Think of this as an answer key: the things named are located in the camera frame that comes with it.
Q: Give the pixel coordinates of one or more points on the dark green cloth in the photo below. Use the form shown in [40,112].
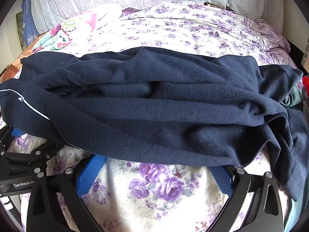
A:
[291,99]

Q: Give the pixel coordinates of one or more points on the purple floral bed sheet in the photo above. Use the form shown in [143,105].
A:
[159,191]

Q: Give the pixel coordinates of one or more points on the red object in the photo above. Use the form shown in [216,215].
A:
[306,87]

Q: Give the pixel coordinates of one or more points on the light teal cloth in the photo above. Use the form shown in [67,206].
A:
[298,216]

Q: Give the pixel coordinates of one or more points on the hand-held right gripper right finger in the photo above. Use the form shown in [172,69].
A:
[223,180]

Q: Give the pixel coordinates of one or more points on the blue patterned cloth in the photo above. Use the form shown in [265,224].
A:
[28,17]

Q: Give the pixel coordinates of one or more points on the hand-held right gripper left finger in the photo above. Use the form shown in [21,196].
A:
[89,175]

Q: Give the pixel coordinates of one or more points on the navy blue pants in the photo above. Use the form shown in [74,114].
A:
[154,106]

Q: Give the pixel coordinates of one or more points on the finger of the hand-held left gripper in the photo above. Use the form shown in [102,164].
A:
[36,152]
[17,132]

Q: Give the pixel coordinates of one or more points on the orange patchwork cloth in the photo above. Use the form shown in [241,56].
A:
[13,64]

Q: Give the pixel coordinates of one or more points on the pink teal floral blanket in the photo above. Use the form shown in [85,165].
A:
[79,25]

